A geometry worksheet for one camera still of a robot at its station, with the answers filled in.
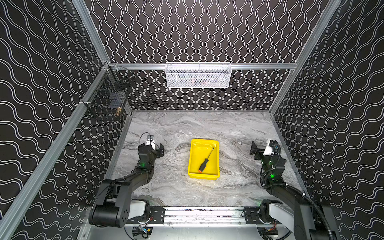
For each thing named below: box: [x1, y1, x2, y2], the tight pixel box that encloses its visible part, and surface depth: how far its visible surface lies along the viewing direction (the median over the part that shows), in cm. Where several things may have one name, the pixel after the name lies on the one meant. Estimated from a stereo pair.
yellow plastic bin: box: [187, 138, 220, 180], surface depth 94 cm
